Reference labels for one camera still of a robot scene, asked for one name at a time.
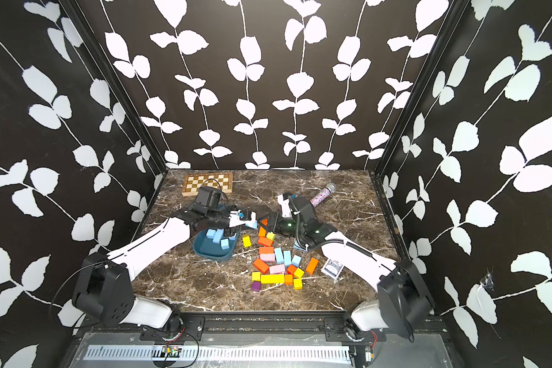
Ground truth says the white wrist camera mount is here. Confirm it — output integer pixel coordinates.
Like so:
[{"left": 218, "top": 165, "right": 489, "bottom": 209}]
[{"left": 229, "top": 209, "right": 258, "bottom": 229}]

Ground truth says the orange block right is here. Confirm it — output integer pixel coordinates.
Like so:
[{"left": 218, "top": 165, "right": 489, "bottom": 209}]
[{"left": 305, "top": 258, "right": 319, "bottom": 275}]

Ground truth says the blue playing card deck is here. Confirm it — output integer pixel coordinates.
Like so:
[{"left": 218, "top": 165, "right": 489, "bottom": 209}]
[{"left": 321, "top": 259, "right": 344, "bottom": 282}]

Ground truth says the purple glitter microphone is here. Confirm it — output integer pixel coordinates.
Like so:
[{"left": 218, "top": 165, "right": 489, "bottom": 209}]
[{"left": 310, "top": 182, "right": 336, "bottom": 207}]

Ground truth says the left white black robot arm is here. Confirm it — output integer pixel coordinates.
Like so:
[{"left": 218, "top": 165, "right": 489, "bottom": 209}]
[{"left": 71, "top": 186, "right": 257, "bottom": 329}]

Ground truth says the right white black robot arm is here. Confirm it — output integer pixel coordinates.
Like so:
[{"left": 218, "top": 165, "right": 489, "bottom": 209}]
[{"left": 259, "top": 193, "right": 435, "bottom": 342}]

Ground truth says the dark teal plastic tray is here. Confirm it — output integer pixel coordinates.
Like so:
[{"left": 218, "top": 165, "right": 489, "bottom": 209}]
[{"left": 193, "top": 228, "right": 240, "bottom": 262}]

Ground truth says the orange red block lower left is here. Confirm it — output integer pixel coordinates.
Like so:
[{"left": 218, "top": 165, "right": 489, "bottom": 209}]
[{"left": 253, "top": 259, "right": 270, "bottom": 274}]

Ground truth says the wooden chess board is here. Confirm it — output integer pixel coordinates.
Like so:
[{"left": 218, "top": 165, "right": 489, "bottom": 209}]
[{"left": 182, "top": 172, "right": 233, "bottom": 197}]

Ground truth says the long yellow block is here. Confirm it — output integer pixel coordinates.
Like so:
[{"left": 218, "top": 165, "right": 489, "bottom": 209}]
[{"left": 260, "top": 274, "right": 286, "bottom": 285}]

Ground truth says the small yellow block left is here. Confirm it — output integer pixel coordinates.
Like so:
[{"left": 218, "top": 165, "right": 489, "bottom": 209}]
[{"left": 242, "top": 236, "right": 251, "bottom": 248}]

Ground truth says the purple cube block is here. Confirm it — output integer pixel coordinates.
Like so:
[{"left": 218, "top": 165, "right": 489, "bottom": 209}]
[{"left": 251, "top": 282, "right": 262, "bottom": 292}]

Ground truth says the black front rail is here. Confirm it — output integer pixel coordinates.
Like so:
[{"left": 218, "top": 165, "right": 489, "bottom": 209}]
[{"left": 86, "top": 311, "right": 447, "bottom": 343}]

